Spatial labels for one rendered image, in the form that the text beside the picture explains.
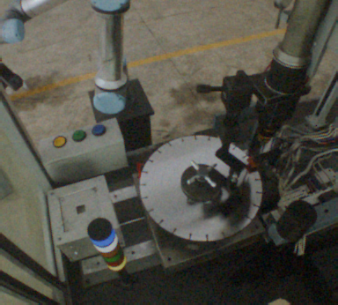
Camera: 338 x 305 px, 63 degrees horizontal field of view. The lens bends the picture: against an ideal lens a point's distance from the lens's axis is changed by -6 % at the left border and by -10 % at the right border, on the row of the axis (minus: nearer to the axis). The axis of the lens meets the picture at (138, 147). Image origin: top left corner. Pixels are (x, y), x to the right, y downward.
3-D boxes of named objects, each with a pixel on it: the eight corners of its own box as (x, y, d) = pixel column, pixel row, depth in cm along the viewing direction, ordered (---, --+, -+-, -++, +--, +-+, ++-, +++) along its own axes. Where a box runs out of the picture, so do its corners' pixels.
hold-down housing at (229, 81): (219, 148, 69) (231, 82, 53) (213, 133, 72) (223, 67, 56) (240, 144, 69) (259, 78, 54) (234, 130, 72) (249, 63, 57)
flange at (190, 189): (209, 207, 73) (211, 203, 71) (172, 189, 78) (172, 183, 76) (228, 175, 78) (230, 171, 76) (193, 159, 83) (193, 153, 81)
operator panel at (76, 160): (55, 187, 105) (41, 163, 93) (53, 164, 112) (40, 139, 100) (128, 166, 108) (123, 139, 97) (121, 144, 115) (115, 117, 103)
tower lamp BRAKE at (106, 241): (93, 249, 51) (90, 244, 48) (88, 227, 53) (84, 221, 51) (117, 242, 51) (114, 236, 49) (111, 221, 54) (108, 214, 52)
